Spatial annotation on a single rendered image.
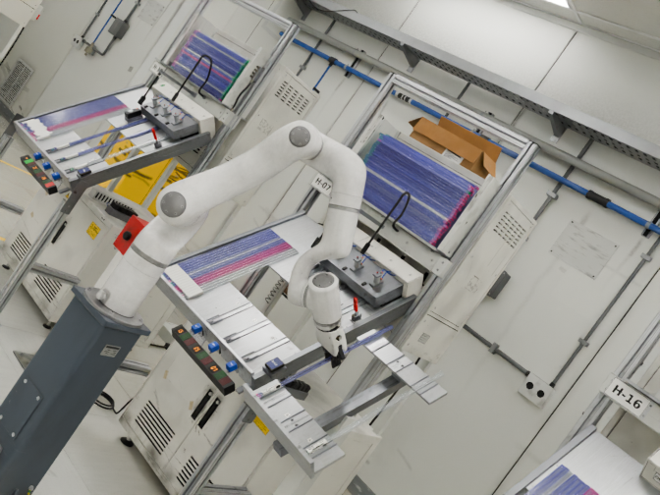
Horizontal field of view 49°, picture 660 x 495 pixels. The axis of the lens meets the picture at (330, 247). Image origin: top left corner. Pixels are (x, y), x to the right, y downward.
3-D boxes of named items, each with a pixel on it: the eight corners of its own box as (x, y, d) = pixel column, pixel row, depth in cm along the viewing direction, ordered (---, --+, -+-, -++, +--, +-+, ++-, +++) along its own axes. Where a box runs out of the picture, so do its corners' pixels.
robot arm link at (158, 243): (124, 245, 203) (172, 174, 201) (145, 243, 221) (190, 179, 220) (159, 269, 202) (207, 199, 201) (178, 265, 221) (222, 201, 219)
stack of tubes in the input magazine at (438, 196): (432, 245, 261) (475, 184, 259) (343, 185, 292) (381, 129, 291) (446, 255, 271) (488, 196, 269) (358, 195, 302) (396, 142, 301)
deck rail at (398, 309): (254, 393, 231) (254, 379, 227) (251, 389, 232) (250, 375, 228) (415, 308, 269) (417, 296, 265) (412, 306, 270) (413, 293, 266)
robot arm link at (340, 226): (301, 198, 204) (280, 303, 206) (353, 208, 198) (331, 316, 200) (313, 201, 213) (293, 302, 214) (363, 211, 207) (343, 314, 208)
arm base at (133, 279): (106, 321, 197) (143, 266, 196) (72, 284, 207) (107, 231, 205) (152, 332, 213) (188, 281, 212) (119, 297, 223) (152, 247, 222)
